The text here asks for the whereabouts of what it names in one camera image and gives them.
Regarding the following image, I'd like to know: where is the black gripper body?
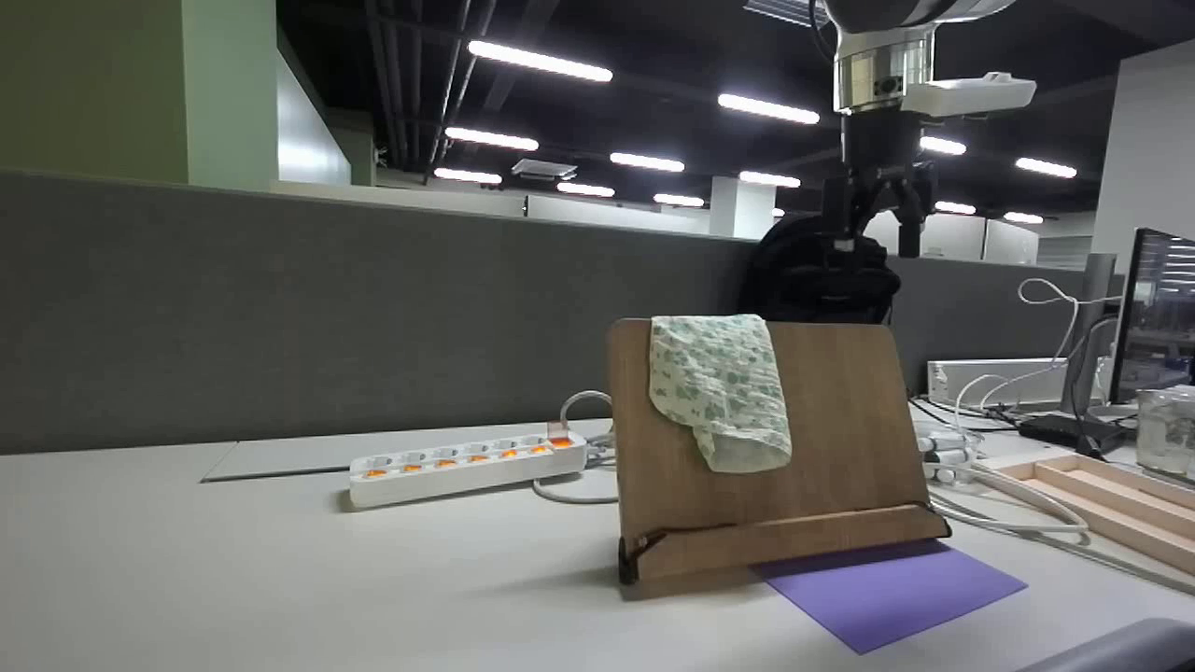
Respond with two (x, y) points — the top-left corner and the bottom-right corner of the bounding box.
(840, 109), (931, 218)

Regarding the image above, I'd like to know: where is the wooden tray frame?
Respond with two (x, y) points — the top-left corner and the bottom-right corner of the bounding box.
(996, 456), (1195, 576)

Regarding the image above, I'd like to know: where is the grey partition wall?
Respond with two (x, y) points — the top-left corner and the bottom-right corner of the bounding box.
(0, 170), (1123, 456)

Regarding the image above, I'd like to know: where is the white box device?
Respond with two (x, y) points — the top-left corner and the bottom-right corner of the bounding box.
(926, 360), (1065, 410)

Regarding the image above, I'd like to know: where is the wooden book stand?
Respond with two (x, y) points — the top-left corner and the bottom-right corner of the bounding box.
(610, 319), (948, 593)

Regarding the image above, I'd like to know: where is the black backpack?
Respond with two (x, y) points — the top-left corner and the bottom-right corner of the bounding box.
(735, 218), (901, 327)

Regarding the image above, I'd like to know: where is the white green patterned cloth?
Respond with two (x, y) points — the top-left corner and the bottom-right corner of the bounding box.
(649, 313), (793, 473)

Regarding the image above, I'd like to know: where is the purple paper sheet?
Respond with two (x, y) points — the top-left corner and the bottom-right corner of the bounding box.
(758, 544), (1023, 653)

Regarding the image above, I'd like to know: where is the grey monitor stand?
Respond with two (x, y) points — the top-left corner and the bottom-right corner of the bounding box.
(1016, 253), (1121, 461)

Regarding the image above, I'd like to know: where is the white power strip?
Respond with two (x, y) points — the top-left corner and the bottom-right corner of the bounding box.
(348, 434), (588, 508)

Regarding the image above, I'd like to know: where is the clear plastic container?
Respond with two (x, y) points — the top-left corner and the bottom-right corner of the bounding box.
(1137, 385), (1195, 481)

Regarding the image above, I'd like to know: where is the computer monitor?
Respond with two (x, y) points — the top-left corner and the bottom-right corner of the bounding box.
(1109, 230), (1195, 404)

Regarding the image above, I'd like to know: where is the white power cable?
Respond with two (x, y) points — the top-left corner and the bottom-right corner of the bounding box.
(532, 385), (619, 508)

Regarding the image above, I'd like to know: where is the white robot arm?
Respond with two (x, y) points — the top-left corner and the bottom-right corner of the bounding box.
(827, 0), (1038, 258)

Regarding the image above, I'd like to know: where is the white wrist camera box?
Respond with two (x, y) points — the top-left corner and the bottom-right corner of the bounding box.
(833, 30), (1038, 119)

